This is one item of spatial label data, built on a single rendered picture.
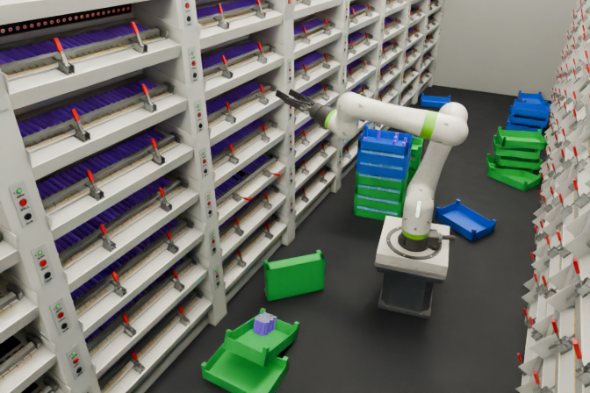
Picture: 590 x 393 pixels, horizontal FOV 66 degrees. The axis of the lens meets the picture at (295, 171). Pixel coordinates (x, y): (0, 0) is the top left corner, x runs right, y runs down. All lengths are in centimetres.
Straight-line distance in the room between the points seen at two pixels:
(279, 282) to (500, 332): 105
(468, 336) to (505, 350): 16
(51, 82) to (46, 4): 18
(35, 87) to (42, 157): 19
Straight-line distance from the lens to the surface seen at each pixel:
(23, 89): 129
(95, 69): 140
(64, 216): 146
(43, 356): 162
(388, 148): 275
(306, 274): 234
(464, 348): 230
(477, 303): 253
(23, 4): 128
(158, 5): 168
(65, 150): 139
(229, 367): 213
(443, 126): 190
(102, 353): 183
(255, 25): 201
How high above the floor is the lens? 165
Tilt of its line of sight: 28 degrees down
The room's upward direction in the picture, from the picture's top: straight up
